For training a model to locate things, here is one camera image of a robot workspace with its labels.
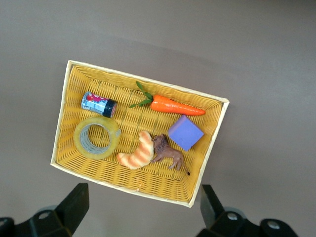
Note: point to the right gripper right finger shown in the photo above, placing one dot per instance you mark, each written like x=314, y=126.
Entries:
x=222, y=222

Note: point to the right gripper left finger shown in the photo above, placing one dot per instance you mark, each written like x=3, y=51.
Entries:
x=64, y=217

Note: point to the clear packing tape roll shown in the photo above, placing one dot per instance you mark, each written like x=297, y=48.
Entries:
x=79, y=138

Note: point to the brown toy lion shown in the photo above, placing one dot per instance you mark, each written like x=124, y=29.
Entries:
x=168, y=150

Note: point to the purple foam cube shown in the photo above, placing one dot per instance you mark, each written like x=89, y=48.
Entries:
x=185, y=134

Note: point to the striped toy croissant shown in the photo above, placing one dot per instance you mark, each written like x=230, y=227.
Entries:
x=142, y=153

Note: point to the small blue printed can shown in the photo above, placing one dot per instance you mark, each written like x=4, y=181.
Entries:
x=97, y=103

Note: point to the yellow wicker basket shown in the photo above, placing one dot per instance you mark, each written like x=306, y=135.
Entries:
x=138, y=118

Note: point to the orange toy carrot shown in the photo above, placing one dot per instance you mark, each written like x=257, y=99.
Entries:
x=172, y=107

